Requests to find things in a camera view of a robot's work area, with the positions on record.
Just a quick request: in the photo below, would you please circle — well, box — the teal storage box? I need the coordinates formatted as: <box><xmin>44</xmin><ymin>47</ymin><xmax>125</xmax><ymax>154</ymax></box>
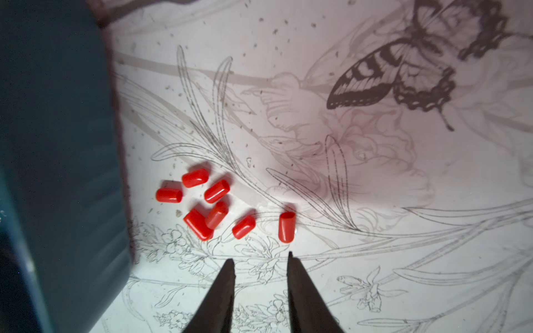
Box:
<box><xmin>1</xmin><ymin>1</ymin><xmax>130</xmax><ymax>332</ymax></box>

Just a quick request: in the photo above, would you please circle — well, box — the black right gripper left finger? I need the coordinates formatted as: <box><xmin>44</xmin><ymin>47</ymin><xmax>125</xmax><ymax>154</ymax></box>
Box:
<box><xmin>183</xmin><ymin>259</ymin><xmax>236</xmax><ymax>333</ymax></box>

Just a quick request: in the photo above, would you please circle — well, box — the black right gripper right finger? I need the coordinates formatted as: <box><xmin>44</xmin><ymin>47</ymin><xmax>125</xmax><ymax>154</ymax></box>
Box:
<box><xmin>287</xmin><ymin>252</ymin><xmax>343</xmax><ymax>332</ymax></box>

